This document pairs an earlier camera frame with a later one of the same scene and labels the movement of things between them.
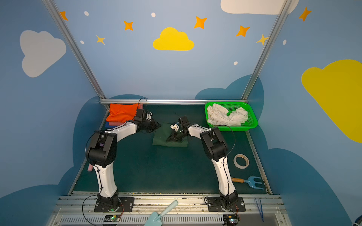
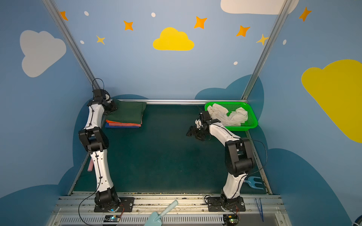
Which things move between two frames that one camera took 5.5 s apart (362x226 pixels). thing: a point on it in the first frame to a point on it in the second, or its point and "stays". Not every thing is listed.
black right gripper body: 177,133 to 196,132
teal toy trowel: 154,219 stays
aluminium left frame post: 75,46 stays
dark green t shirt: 161,132 to 127,112
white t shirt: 217,115 stays
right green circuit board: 230,219 stays
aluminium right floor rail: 267,188 stays
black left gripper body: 151,124 to 112,106
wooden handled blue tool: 250,180 stays
